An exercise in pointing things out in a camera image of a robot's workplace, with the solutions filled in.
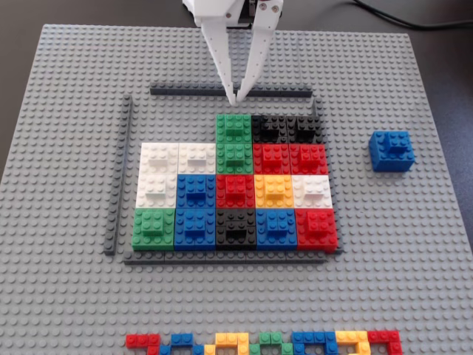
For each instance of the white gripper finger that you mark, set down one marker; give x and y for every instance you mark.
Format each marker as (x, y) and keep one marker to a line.
(220, 44)
(264, 33)

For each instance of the blue lego cube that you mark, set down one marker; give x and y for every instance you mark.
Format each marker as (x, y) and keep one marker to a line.
(196, 190)
(194, 229)
(391, 161)
(276, 228)

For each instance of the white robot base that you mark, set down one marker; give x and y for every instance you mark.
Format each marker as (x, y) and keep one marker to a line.
(186, 4)

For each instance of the green lego cube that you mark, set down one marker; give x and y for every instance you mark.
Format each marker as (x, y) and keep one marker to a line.
(233, 127)
(153, 228)
(234, 158)

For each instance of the black lego cube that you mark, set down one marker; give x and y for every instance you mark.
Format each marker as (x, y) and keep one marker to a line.
(269, 129)
(235, 229)
(303, 129)

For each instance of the white lego cube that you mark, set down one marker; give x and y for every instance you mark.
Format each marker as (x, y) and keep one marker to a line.
(312, 190)
(197, 157)
(159, 157)
(156, 190)

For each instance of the red lego cube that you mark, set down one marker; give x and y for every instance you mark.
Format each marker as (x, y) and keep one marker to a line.
(316, 229)
(309, 159)
(235, 190)
(271, 159)

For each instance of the yellow lego cube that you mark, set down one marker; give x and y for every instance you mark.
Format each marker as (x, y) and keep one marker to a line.
(273, 190)

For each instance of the grey lego baseplate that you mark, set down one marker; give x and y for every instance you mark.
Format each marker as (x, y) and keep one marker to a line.
(74, 148)

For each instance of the yellow flat brick shape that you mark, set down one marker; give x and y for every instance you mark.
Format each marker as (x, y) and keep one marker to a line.
(231, 338)
(351, 336)

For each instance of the blue flat brick shape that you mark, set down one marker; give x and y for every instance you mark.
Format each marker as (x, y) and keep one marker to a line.
(312, 337)
(181, 339)

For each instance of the green flat brick shape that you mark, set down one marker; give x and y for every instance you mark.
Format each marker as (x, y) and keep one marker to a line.
(271, 338)

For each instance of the red flat brick shape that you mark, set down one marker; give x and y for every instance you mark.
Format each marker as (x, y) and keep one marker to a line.
(384, 336)
(142, 340)

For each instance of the dark grey lego rail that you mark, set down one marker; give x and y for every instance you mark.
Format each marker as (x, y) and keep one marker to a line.
(120, 166)
(184, 89)

